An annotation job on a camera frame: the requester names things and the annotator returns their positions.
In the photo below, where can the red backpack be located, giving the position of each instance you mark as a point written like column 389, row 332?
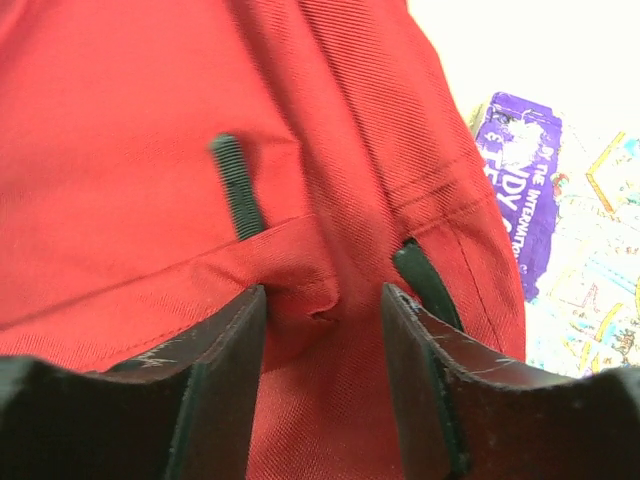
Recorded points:
column 157, row 157

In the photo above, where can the purple Treehouse book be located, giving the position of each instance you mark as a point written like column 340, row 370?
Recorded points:
column 568, row 193

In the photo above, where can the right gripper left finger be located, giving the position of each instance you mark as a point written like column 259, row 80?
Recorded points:
column 181, row 410

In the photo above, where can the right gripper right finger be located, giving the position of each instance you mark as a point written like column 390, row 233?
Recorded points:
column 465, row 411

